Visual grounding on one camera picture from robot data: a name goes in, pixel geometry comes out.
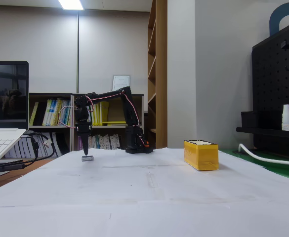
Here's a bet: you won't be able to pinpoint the blue arch shape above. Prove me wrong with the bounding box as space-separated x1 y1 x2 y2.
269 1 289 38

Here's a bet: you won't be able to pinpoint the framed white certificate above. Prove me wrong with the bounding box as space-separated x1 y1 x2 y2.
112 75 131 92

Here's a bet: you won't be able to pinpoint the white paper sheets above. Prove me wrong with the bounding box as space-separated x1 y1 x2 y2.
218 147 289 185

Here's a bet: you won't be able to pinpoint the black pegboard shelf tray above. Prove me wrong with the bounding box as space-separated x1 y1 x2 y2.
236 126 289 139

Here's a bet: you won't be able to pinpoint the black pegboard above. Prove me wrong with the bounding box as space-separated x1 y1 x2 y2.
251 18 289 158

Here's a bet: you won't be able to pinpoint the white power strip cable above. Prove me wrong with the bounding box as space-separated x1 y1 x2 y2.
238 143 289 166

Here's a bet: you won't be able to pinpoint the white laptop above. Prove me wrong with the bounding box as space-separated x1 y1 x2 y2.
0 59 30 173

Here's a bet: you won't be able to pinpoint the ceiling light panel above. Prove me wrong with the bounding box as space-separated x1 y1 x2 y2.
58 0 84 11

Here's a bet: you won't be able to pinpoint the dark low bookshelf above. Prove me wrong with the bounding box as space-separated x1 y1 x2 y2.
28 93 74 158
71 93 145 152

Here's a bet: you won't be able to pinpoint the small white bottle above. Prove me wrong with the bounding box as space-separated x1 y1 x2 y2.
281 104 289 131

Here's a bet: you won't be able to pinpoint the small black box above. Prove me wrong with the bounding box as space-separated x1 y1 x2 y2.
241 111 259 128

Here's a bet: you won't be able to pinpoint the white paper sheet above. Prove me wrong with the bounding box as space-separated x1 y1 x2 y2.
23 148 151 173
0 196 289 237
101 147 289 202
0 166 151 208

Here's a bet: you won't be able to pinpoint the white and yellow box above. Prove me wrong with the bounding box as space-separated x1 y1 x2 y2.
183 139 219 171

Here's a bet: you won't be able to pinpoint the red white robot wire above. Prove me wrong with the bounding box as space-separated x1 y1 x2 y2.
58 105 78 129

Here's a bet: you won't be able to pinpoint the leaning yellow book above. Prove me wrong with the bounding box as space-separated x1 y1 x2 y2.
29 101 40 126

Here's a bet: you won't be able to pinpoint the black laptop cable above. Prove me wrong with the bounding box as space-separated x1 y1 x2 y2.
0 132 56 175

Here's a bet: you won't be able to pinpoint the yellow binder row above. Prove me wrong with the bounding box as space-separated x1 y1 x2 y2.
91 101 110 126

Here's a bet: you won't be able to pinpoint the tall wooden shelf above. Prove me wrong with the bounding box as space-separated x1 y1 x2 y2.
147 0 168 149

